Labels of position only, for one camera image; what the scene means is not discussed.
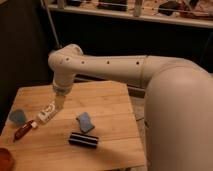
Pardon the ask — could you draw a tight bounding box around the wooden shelf with clutter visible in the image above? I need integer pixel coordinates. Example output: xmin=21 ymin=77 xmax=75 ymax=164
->
xmin=44 ymin=0 xmax=213 ymax=29

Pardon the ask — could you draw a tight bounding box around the blue sponge centre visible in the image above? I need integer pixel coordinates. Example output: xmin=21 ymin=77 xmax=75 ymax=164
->
xmin=76 ymin=112 xmax=95 ymax=133

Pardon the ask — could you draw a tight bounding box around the white bottle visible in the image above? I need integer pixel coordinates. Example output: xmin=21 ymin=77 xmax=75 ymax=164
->
xmin=37 ymin=101 xmax=60 ymax=124

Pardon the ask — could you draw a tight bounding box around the black striped box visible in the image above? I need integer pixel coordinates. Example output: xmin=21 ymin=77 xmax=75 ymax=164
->
xmin=68 ymin=132 xmax=99 ymax=149

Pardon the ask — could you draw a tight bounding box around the metal pole stand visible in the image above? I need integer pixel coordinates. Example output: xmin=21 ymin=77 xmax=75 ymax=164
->
xmin=42 ymin=0 xmax=62 ymax=49

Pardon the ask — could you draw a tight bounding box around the red brown bowl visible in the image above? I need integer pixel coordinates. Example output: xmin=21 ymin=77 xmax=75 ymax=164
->
xmin=0 ymin=148 xmax=14 ymax=171

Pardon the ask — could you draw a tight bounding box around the red brown marker pen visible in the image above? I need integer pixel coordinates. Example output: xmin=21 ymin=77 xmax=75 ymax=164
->
xmin=13 ymin=120 xmax=38 ymax=141

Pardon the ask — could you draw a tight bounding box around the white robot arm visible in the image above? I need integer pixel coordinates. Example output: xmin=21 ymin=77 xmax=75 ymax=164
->
xmin=48 ymin=44 xmax=213 ymax=171

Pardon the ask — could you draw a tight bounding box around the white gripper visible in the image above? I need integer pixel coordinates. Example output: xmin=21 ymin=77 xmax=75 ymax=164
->
xmin=53 ymin=85 xmax=71 ymax=109

